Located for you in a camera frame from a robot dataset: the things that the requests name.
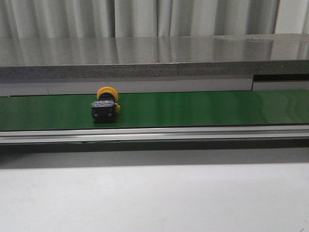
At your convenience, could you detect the grey stone counter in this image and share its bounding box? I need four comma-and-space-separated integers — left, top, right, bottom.
0, 34, 309, 96

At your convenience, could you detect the green conveyor belt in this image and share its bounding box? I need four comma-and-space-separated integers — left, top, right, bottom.
0, 89, 309, 131

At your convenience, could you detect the white pleated curtain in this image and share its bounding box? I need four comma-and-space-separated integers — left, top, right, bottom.
0, 0, 309, 39

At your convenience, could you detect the yellow push button switch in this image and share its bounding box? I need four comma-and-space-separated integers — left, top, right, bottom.
91, 87, 121, 124

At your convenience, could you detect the aluminium conveyor side rail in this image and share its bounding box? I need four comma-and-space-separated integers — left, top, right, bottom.
0, 124, 309, 145

